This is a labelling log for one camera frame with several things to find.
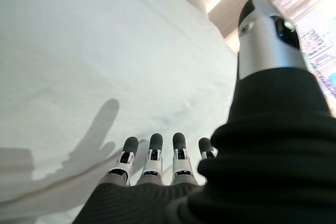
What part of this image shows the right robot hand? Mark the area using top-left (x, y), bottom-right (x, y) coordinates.
top-left (72, 0), bottom-right (336, 224)

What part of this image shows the white smooth duvet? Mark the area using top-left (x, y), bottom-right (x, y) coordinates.
top-left (0, 0), bottom-right (238, 224)

